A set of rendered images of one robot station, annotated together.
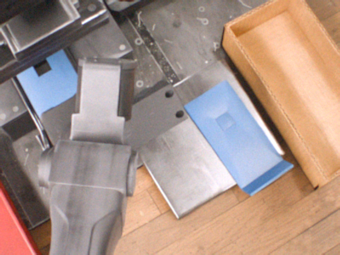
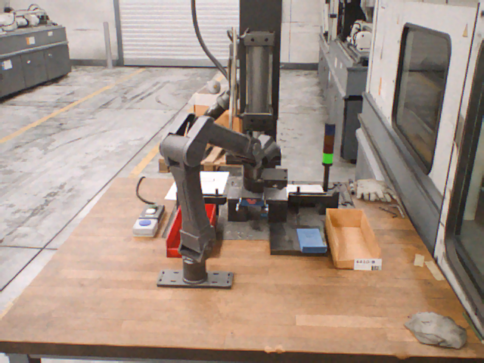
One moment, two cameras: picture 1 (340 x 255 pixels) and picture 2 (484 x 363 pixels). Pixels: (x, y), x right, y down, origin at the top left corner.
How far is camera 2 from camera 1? 1.11 m
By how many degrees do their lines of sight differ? 56
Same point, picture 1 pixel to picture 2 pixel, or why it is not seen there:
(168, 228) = (264, 255)
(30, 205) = (218, 234)
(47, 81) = not seen: hidden behind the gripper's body
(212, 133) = (302, 237)
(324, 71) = (364, 243)
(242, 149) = (310, 243)
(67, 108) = not seen: hidden behind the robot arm
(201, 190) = (285, 246)
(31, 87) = not seen: hidden behind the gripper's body
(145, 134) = (271, 177)
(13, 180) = (218, 228)
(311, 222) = (326, 275)
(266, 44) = (343, 231)
